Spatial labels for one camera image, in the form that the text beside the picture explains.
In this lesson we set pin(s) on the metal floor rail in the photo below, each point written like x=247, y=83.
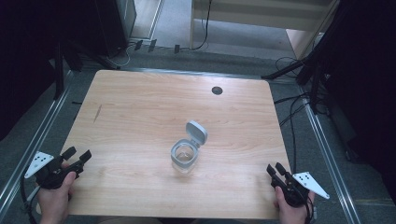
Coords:
x=31, y=146
x=330, y=155

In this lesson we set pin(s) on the white cabinet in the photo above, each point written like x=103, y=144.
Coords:
x=258, y=15

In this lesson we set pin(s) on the clear jar with grey lid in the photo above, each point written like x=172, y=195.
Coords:
x=188, y=149

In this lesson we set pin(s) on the dark computer case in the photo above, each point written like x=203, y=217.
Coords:
x=120, y=25

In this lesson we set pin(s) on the round grey table grommet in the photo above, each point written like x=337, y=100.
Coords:
x=217, y=90

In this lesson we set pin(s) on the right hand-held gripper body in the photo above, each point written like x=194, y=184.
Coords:
x=297, y=189

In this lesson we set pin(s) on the person's right hand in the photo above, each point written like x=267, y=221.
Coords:
x=292, y=211

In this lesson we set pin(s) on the black tripod stand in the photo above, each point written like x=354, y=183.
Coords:
x=74, y=53

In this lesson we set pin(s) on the person's left hand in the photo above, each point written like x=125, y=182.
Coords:
x=56, y=199

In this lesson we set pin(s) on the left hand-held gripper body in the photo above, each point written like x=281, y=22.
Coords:
x=49, y=174

